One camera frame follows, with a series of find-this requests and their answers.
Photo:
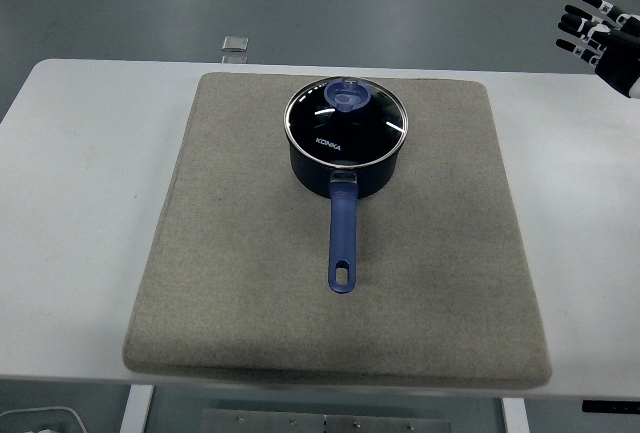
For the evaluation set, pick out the black flat bar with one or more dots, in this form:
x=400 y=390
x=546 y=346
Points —
x=611 y=406

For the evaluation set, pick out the white rounded tray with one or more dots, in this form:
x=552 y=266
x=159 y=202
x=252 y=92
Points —
x=42 y=420

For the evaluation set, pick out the glass pot lid blue knob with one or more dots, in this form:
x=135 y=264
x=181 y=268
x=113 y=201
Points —
x=345 y=128

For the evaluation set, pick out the beige fabric mat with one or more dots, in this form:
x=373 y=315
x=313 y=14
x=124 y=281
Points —
x=250 y=278

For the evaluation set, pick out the small silver floor plate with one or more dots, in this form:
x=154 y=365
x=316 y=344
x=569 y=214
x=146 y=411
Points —
x=235 y=43

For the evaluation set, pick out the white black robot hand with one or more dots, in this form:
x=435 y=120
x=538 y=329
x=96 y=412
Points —
x=619 y=60

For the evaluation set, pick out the grey metal plate with screws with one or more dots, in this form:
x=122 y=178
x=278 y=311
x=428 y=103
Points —
x=325 y=421

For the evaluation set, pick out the white table leg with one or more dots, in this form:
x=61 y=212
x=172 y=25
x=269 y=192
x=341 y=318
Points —
x=515 y=415
x=137 y=409

